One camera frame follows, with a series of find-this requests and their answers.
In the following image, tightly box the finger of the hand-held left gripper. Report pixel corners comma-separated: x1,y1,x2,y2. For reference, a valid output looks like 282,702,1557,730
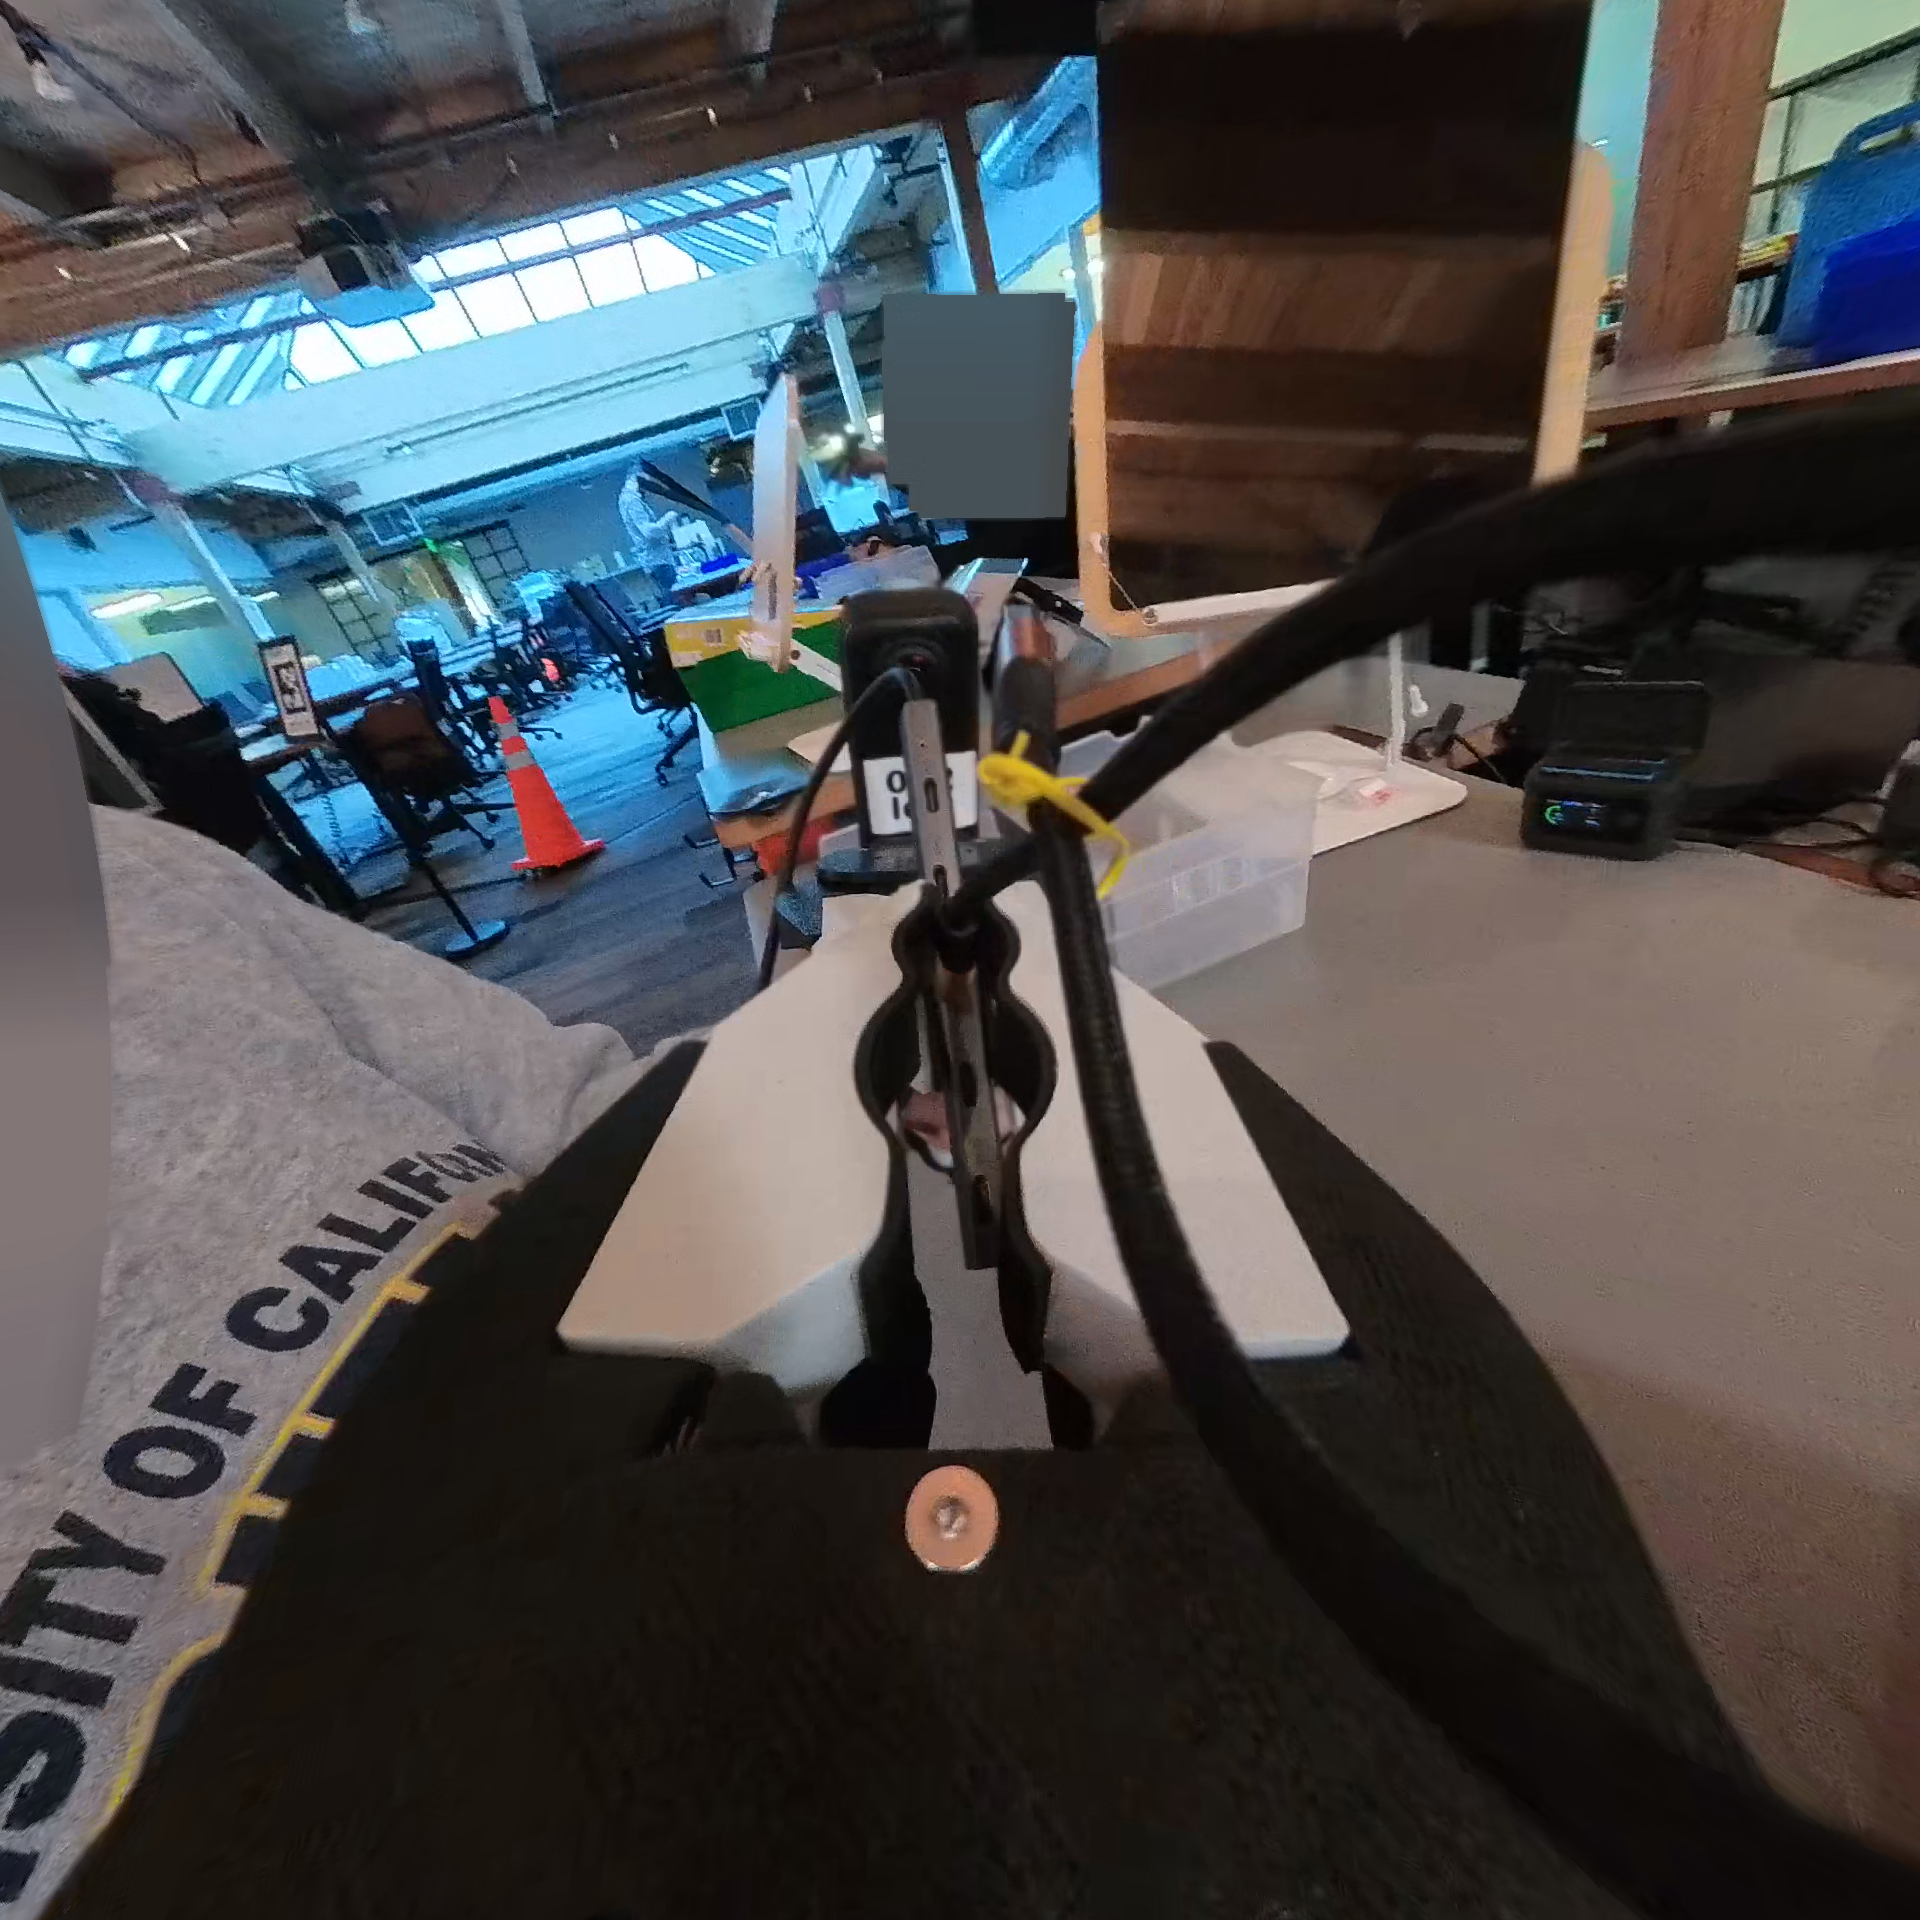
815,882,905,970

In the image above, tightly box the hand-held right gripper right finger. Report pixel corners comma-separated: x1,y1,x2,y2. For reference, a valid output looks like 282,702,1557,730
979,884,1357,1444

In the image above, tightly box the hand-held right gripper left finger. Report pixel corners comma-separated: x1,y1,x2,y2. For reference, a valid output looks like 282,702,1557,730
555,882,941,1444

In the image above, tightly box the grey usb hub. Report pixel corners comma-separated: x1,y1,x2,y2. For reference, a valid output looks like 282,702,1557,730
896,698,1003,1274

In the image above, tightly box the clear plastic bin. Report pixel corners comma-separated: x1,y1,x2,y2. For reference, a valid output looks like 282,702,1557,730
1048,731,1327,995

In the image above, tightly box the yellow green cardboard box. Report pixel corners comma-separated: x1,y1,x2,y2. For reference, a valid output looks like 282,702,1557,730
664,597,846,731

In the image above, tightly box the yellow zip tie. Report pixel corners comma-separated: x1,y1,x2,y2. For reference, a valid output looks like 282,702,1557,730
979,730,1129,906

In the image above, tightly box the black office chair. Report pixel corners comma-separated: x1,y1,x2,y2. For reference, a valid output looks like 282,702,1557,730
561,573,702,785
349,692,514,965

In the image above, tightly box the orange traffic cone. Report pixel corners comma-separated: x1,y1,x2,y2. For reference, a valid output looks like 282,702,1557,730
486,692,610,875

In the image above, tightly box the white rounded tray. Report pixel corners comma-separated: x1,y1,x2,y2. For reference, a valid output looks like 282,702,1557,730
1227,724,1472,860

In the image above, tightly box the black power station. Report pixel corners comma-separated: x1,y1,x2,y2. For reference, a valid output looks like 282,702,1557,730
1520,678,1715,863

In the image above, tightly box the small printed tag sign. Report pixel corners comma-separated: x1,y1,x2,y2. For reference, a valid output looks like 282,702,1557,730
257,636,328,747

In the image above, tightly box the wood-framed dark screen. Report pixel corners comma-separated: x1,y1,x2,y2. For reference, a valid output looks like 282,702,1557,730
1070,0,1617,642

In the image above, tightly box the ceiling projector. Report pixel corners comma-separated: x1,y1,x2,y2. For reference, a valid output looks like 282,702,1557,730
295,209,441,329

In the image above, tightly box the wooden desk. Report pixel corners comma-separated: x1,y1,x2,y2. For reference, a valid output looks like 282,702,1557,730
1581,337,1920,437

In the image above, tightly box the blue plastic bin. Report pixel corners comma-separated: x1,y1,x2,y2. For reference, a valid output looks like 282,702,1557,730
1813,223,1920,365

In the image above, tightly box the light blue crate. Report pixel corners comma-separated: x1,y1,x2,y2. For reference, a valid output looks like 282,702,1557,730
1774,103,1920,367

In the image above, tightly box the black sleeved cable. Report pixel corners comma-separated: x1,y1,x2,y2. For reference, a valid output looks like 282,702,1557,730
937,404,1920,1518

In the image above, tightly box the wooden post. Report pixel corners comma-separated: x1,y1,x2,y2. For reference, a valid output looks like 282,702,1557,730
1617,0,1791,380

